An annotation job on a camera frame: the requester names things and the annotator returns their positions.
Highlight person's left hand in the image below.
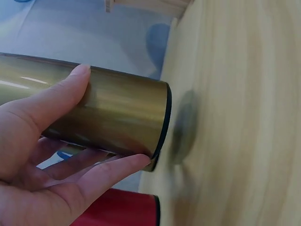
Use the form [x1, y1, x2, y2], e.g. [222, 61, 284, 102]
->
[0, 63, 151, 226]

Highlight gold cylinder with black rim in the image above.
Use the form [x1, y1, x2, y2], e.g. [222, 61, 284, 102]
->
[0, 52, 172, 160]

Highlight red cylinder with black rim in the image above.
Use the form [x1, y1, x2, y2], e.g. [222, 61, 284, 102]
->
[69, 188, 161, 226]

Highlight light wooden rack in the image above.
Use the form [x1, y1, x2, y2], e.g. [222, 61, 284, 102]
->
[104, 0, 195, 19]

